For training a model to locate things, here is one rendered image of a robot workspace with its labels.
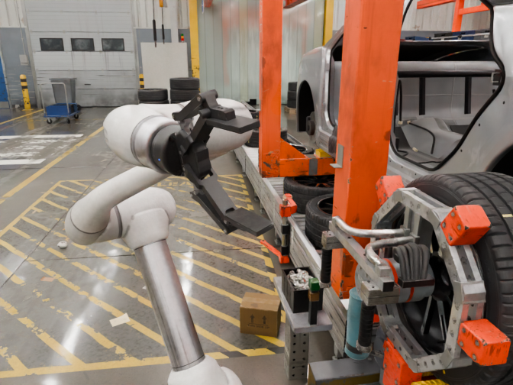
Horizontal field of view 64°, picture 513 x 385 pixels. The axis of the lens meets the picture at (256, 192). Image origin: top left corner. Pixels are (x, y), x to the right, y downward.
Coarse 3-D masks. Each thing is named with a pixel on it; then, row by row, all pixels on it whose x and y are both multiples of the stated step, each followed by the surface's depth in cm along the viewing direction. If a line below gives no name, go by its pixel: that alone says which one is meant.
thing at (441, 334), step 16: (400, 224) 150; (432, 240) 134; (432, 256) 136; (480, 272) 109; (448, 288) 127; (400, 304) 153; (416, 304) 152; (432, 304) 137; (448, 304) 130; (416, 320) 147; (432, 320) 148; (448, 320) 129; (416, 336) 143; (432, 336) 141; (432, 352) 133
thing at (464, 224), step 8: (456, 208) 104; (464, 208) 105; (472, 208) 105; (480, 208) 105; (448, 216) 108; (456, 216) 104; (464, 216) 103; (472, 216) 103; (480, 216) 103; (440, 224) 111; (448, 224) 108; (456, 224) 105; (464, 224) 102; (472, 224) 102; (480, 224) 102; (488, 224) 102; (448, 232) 108; (456, 232) 105; (464, 232) 102; (472, 232) 103; (480, 232) 104; (448, 240) 108; (456, 240) 105; (464, 240) 106; (472, 240) 107
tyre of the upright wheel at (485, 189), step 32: (448, 192) 121; (480, 192) 116; (512, 192) 115; (512, 224) 107; (480, 256) 108; (512, 256) 102; (512, 288) 101; (512, 320) 101; (512, 352) 103; (480, 384) 113
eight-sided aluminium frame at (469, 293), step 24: (408, 192) 129; (384, 216) 144; (432, 216) 114; (456, 264) 106; (456, 288) 105; (480, 288) 104; (384, 312) 149; (456, 312) 106; (480, 312) 105; (408, 336) 140; (456, 336) 107; (408, 360) 131; (432, 360) 119; (456, 360) 109
